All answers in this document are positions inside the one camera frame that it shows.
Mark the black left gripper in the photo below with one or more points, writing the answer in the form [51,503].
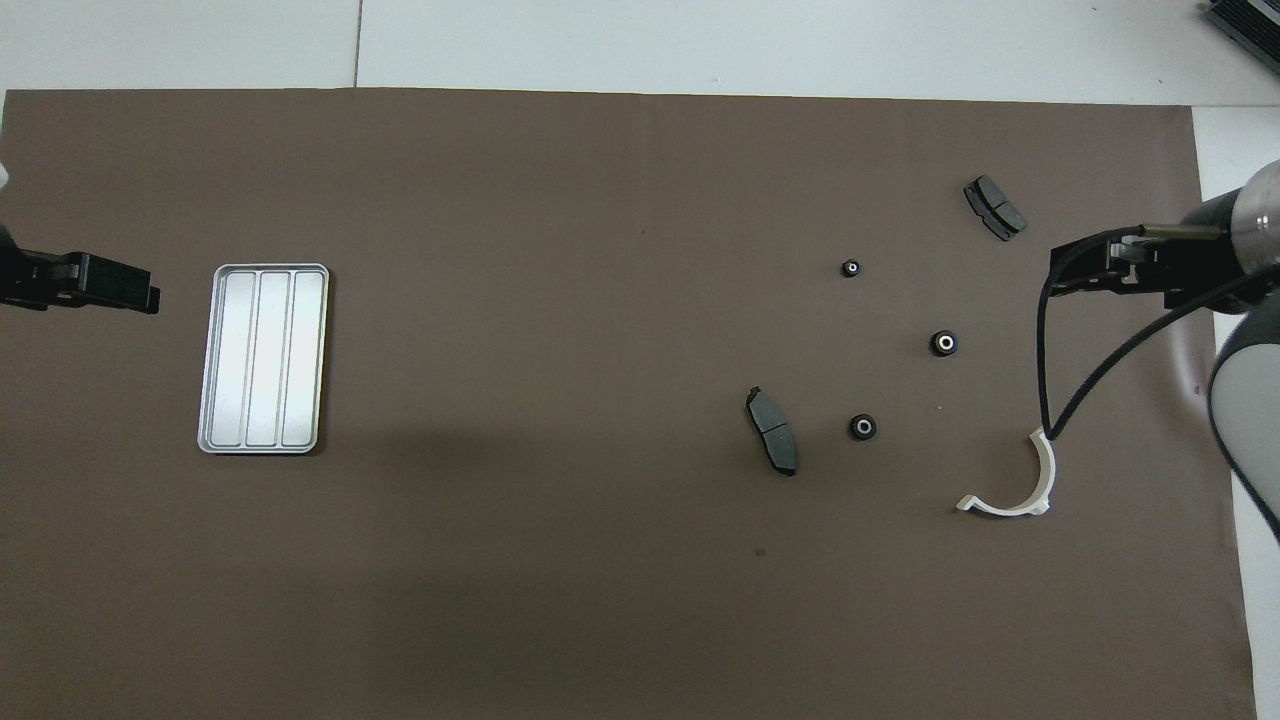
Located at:
[35,278]

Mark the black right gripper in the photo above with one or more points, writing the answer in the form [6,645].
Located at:
[1205,260]

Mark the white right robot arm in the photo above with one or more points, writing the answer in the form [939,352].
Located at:
[1262,215]

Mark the silver ribbed metal tray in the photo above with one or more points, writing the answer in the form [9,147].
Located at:
[260,360]

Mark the short grey brake pad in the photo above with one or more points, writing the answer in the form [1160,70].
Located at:
[995,207]

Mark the grey ribbed device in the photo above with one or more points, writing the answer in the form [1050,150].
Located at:
[1245,25]

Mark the long grey brake pad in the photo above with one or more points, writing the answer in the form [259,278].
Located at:
[772,430]

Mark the brown table mat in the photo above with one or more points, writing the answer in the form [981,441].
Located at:
[600,250]

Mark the white curved plastic bracket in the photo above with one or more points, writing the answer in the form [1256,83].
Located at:
[1005,509]

